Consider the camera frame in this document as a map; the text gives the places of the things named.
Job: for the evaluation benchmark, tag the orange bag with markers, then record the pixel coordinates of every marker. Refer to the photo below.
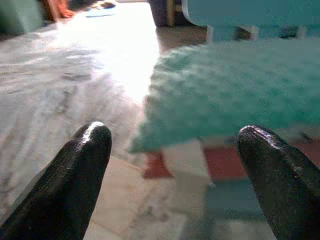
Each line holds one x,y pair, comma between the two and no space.
56,10

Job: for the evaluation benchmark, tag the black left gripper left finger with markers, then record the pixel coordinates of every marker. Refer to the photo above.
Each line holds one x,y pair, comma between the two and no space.
62,187

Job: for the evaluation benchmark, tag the teal dotted pillow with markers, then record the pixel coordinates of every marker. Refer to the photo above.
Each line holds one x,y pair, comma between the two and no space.
225,95

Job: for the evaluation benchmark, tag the blue floor mat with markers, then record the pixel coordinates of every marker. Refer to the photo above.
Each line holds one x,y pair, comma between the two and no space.
100,15

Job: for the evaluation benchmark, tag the green cabinet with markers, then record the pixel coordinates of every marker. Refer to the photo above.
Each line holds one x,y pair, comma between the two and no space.
20,17

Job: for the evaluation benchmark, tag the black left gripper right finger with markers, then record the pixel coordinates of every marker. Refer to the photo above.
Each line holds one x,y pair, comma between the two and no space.
287,187

